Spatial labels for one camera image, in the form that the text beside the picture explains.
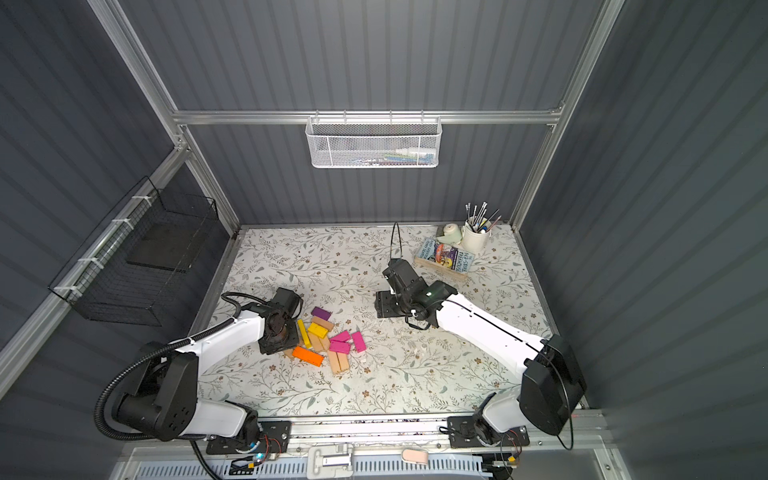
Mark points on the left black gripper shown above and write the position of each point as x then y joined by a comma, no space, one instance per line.
271,346

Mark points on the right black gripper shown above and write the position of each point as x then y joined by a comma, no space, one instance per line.
387,303

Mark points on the orange block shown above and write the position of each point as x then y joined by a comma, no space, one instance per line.
307,356

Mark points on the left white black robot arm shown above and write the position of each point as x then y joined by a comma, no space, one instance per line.
156,396

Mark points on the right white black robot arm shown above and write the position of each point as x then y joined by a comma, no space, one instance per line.
551,383

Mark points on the natural wood block by purple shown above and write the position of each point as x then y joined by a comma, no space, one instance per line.
323,323

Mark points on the magenta block lower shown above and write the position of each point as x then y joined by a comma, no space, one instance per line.
340,347

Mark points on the magenta block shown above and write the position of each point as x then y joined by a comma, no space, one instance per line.
343,337
358,342
340,347

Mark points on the magenta block upper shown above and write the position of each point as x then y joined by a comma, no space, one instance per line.
343,337

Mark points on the natural wood block pair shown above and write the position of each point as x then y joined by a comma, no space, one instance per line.
339,362

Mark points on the magenta block right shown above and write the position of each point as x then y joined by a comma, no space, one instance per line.
358,342

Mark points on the white tape roll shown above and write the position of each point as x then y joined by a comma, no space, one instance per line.
450,234

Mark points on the white pen cup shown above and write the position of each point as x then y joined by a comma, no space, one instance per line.
473,242

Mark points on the pink eraser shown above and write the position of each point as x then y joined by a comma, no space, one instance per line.
415,456

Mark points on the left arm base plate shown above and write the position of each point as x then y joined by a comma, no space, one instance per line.
260,437

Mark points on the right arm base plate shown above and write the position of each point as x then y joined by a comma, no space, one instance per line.
470,431

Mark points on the black wire side basket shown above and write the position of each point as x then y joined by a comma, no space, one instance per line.
131,273

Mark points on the white wire wall basket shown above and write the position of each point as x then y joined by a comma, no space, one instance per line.
348,145

